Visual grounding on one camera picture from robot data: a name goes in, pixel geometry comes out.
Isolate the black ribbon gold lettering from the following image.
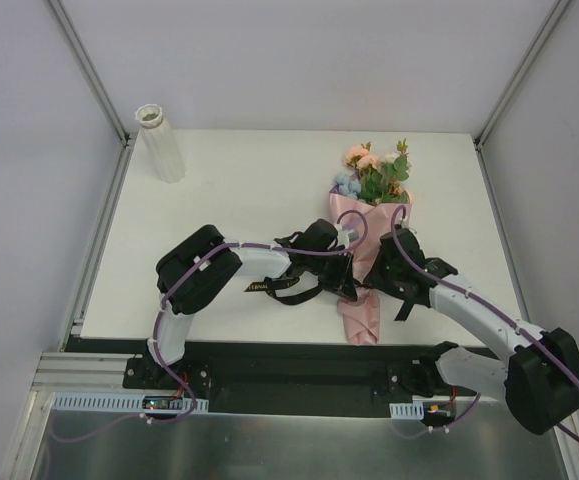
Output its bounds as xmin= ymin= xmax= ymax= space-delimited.
xmin=243 ymin=277 xmax=428 ymax=324

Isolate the pink flower bouquet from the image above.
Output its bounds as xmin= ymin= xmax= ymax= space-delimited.
xmin=329 ymin=139 xmax=411 ymax=345

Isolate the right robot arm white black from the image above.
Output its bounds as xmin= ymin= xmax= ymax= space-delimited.
xmin=365 ymin=227 xmax=579 ymax=435

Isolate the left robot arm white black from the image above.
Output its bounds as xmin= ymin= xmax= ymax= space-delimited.
xmin=145 ymin=219 xmax=367 ymax=389

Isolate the white ribbed vase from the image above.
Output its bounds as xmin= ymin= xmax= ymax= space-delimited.
xmin=135 ymin=104 xmax=186 ymax=183

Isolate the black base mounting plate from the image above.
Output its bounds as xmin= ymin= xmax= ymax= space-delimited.
xmin=122 ymin=344 xmax=475 ymax=416

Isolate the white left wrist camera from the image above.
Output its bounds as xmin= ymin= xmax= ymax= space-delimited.
xmin=336 ymin=225 xmax=361 ymax=249

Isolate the small white cable duct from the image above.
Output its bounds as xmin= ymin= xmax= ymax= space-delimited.
xmin=389 ymin=401 xmax=425 ymax=421

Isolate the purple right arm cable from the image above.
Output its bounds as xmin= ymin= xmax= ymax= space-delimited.
xmin=391 ymin=204 xmax=579 ymax=449

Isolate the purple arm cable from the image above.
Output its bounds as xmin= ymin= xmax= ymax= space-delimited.
xmin=151 ymin=209 xmax=369 ymax=426
xmin=391 ymin=204 xmax=579 ymax=449

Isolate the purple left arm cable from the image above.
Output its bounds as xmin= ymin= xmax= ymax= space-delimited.
xmin=151 ymin=209 xmax=369 ymax=426

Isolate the white slotted cable duct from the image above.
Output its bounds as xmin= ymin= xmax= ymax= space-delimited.
xmin=53 ymin=392 xmax=209 ymax=415

